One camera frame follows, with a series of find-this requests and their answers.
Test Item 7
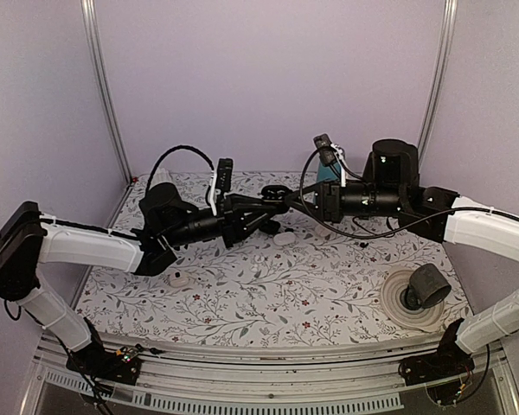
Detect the left aluminium frame post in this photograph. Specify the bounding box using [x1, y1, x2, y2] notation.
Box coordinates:
[80, 0, 133, 184]

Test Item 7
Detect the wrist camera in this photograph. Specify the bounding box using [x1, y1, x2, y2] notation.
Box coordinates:
[313, 134, 347, 187]
[206, 157, 234, 216]

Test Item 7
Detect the floral table mat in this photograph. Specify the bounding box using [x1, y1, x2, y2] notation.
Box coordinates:
[74, 170, 477, 349]

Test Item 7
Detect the beige ribbed plate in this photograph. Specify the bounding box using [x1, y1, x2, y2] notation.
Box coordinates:
[380, 267, 445, 333]

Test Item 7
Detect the open black earbud case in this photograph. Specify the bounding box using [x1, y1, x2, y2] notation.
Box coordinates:
[259, 220, 280, 235]

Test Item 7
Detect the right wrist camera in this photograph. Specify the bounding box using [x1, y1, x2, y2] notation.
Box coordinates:
[313, 134, 347, 187]

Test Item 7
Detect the white oval earbud case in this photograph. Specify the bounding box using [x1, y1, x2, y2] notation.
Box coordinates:
[273, 232, 296, 246]

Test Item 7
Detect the white case with black earbud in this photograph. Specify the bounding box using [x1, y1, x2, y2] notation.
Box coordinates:
[167, 271, 189, 289]

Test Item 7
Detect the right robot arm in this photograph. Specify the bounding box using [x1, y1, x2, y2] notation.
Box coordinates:
[285, 135, 519, 377]

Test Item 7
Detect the dark grey mug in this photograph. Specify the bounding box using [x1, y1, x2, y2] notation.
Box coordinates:
[404, 264, 452, 310]

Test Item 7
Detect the left camera cable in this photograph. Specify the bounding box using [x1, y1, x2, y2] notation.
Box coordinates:
[149, 144, 217, 182]

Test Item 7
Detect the teal vase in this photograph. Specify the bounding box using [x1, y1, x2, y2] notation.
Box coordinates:
[317, 159, 341, 182]

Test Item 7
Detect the right aluminium frame post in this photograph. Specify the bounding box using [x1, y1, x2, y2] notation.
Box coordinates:
[417, 0, 458, 167]

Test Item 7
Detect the black round earbud case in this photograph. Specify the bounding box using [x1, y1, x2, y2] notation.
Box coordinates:
[260, 185, 291, 201]

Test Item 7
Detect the beige earbud case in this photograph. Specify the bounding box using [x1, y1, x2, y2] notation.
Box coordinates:
[315, 224, 334, 238]

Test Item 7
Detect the front aluminium rail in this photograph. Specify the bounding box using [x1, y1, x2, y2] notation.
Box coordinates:
[21, 335, 519, 415]

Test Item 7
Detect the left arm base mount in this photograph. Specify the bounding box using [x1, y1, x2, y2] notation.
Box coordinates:
[65, 319, 140, 386]

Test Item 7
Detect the white ribbed vase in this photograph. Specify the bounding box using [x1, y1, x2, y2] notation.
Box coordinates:
[154, 169, 172, 184]

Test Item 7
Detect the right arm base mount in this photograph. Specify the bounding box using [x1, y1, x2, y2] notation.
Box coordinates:
[398, 318, 475, 386]

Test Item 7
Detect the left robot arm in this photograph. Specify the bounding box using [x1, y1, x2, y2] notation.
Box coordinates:
[0, 182, 291, 375]

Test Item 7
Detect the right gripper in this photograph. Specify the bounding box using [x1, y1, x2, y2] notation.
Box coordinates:
[284, 179, 404, 225]

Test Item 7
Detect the aluminium frame post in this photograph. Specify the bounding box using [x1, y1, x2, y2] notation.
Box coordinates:
[417, 0, 458, 167]
[80, 0, 133, 184]

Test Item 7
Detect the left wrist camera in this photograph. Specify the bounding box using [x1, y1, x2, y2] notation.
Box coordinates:
[206, 157, 234, 216]

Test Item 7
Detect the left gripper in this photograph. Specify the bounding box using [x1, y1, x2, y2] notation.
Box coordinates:
[164, 193, 276, 248]

